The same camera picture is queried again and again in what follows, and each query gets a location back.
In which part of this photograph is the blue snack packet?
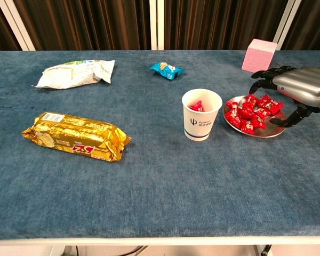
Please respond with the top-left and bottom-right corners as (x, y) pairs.
(149, 61), (186, 81)

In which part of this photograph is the white frame post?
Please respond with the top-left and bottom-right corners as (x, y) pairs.
(0, 0), (37, 51)
(149, 0), (165, 51)
(278, 0), (302, 51)

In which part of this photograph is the pink foam cube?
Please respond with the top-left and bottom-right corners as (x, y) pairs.
(241, 38), (278, 73)

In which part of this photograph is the blue fabric table cover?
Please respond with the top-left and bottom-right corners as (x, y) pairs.
(0, 50), (320, 240)

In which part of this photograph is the gold biscuit package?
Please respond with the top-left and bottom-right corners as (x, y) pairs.
(21, 111), (132, 162)

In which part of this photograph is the white paper cup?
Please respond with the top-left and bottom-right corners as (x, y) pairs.
(181, 88), (223, 142)

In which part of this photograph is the metal bowl with candies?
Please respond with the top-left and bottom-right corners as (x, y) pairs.
(223, 95), (287, 138)

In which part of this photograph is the white snack bag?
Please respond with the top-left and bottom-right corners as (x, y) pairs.
(31, 59), (115, 90)

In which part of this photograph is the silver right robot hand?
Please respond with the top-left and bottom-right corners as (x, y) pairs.
(249, 65), (320, 128)

